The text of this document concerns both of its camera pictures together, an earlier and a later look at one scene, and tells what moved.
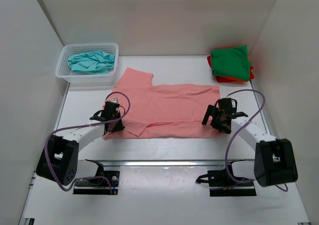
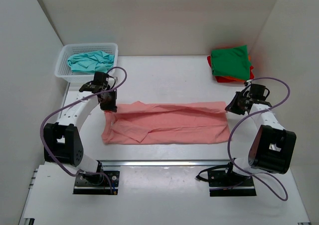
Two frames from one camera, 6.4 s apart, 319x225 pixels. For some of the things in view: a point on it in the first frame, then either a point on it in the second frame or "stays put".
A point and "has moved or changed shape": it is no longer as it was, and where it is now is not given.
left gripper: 119,127 → 112,106
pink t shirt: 165,111 has moved or changed shape
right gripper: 211,110 → 232,107
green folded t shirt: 232,62 stays put
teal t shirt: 96,61 stays put
